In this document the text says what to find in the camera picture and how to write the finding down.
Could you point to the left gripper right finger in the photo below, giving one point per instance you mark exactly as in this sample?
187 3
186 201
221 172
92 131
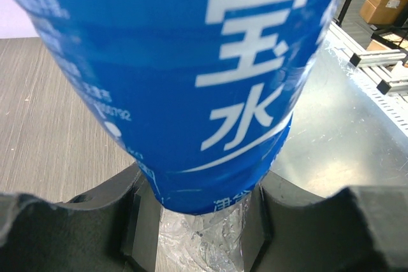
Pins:
360 228

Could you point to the cardboard box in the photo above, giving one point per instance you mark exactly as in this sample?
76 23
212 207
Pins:
381 12

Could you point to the aluminium frame rails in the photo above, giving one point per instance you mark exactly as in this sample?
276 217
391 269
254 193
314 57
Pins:
386 68

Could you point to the white slotted cable duct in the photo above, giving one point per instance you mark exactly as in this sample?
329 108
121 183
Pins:
393 105

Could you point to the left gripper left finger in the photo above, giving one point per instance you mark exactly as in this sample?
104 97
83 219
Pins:
112 227

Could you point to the blue label water bottle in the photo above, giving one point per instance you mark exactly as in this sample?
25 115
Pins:
199 92

